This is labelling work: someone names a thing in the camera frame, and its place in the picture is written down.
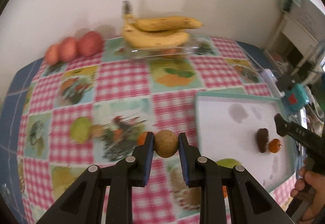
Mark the yellow banana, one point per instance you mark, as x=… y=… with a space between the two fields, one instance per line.
x=146 y=40
x=167 y=23

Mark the teal box red label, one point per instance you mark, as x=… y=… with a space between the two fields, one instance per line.
x=296 y=97

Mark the large red apple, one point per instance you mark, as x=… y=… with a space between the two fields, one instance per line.
x=90 y=44

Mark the clear plastic container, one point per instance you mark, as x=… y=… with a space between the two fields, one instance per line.
x=167 y=52

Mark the green apple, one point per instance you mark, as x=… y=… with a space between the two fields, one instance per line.
x=79 y=130
x=228 y=163

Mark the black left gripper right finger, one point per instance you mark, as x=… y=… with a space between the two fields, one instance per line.
x=227 y=192

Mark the white wooden shelf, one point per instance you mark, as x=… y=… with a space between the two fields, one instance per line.
x=295 y=39

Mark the orange tangerine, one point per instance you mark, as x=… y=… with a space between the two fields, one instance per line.
x=141 y=138

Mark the lower yellow banana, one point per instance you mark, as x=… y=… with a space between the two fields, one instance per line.
x=146 y=40

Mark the middle red apple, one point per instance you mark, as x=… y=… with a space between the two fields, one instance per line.
x=68 y=49

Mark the upper yellow banana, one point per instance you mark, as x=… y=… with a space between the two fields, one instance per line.
x=167 y=23

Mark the brown kiwi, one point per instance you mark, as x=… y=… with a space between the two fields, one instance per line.
x=166 y=143
x=96 y=131

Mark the small tangerine on tray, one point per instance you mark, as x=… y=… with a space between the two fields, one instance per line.
x=275 y=145

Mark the person right hand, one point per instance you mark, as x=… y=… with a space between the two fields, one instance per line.
x=316 y=181

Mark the small red apple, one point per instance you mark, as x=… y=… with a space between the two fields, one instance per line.
x=52 y=55

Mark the dark avocado on tray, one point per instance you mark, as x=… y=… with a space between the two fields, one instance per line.
x=262 y=139

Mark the checkered fruit print tablecloth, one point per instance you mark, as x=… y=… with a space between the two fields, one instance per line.
x=39 y=160

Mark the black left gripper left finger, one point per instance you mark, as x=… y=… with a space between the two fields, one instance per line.
x=106 y=189

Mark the white tray teal rim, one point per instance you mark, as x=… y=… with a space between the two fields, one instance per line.
x=227 y=125

